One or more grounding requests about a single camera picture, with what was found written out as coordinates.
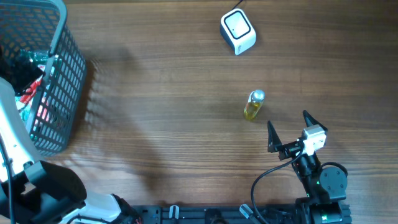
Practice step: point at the yellow liquid Vim bottle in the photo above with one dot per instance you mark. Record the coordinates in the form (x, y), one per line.
(255, 101)

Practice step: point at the grey plastic mesh basket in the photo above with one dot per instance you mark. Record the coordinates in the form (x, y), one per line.
(41, 27)

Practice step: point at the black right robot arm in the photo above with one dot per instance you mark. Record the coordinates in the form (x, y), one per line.
(325, 184)

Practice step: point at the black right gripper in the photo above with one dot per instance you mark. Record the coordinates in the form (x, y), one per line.
(275, 143)

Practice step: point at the white barcode scanner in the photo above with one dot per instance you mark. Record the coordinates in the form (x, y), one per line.
(237, 31)

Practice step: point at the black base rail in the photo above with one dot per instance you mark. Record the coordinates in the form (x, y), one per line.
(217, 214)

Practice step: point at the red stick sachet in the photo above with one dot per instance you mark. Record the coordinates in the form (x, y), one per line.
(30, 92)

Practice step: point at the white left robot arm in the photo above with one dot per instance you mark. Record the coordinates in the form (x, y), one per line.
(36, 191)

